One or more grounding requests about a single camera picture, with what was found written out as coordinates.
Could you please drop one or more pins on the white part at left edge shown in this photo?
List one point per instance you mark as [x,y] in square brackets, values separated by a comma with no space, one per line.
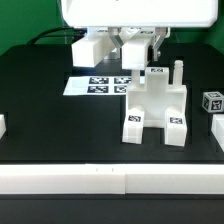
[2,125]

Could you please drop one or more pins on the white part at right edge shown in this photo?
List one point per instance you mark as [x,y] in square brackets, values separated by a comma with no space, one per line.
[218,129]

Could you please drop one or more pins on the white part at edge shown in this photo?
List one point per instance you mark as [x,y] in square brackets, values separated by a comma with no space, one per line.
[2,125]
[218,129]

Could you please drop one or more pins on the white chair seat part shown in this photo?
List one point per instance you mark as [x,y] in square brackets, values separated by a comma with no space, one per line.
[156,94]

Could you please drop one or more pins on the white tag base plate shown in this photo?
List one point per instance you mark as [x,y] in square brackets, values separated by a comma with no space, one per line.
[96,85]

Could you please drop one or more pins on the white chair back frame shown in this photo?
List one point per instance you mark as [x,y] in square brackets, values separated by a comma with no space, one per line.
[136,51]

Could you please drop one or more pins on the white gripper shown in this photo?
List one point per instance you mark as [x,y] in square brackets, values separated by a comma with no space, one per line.
[139,13]

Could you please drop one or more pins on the white front fence rail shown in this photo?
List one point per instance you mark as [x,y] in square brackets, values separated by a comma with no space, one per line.
[112,179]

